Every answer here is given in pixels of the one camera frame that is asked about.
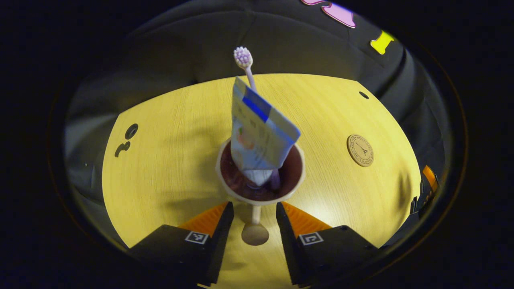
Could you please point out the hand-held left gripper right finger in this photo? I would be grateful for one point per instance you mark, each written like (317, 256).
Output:
(291, 241)

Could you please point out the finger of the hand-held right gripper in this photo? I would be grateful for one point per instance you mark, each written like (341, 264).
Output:
(429, 178)

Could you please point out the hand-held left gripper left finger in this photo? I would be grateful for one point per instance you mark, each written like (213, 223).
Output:
(219, 241)

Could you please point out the round brown coaster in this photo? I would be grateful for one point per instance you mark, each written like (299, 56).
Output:
(360, 150)

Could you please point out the white toothpaste tube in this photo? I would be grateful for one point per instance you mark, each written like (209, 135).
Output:
(259, 136)

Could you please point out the pale pink toothbrush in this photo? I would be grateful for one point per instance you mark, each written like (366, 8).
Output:
(243, 57)

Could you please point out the black backdrop cloth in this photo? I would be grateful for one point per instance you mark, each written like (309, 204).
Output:
(200, 44)

